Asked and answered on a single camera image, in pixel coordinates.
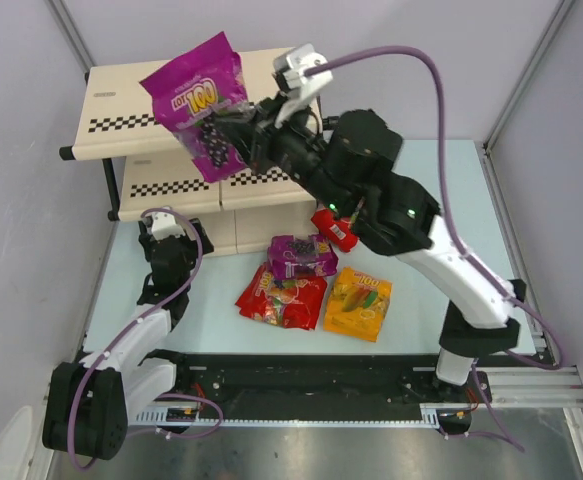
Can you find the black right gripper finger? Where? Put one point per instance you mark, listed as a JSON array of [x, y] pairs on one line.
[[265, 109], [240, 134]]

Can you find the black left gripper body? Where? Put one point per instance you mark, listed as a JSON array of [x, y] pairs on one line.
[[166, 288]]

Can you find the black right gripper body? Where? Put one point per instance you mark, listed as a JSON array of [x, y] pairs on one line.
[[259, 138]]

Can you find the purple grape candy bag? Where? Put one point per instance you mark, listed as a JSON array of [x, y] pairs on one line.
[[189, 91], [292, 257]]

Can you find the red fruit candy bag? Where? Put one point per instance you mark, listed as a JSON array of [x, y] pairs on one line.
[[288, 304], [337, 231]]

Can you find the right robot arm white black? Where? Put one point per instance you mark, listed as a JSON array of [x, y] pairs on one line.
[[351, 173]]

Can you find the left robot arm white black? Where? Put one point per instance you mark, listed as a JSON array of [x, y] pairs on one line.
[[91, 401]]

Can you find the red fruit candy bag upright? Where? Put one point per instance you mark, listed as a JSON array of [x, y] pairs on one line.
[[337, 231]]

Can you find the beige three-tier shelf rack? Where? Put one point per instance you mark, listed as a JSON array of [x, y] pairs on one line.
[[146, 167]]

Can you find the orange mango candy bag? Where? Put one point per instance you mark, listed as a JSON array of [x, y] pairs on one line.
[[357, 305]]

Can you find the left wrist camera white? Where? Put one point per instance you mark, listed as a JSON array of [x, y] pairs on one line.
[[164, 225]]

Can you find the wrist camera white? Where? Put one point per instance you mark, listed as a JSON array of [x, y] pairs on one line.
[[296, 83], [164, 225]]

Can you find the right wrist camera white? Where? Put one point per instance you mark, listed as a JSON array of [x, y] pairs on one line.
[[296, 83]]

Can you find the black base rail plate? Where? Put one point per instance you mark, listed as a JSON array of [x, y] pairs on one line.
[[320, 391]]

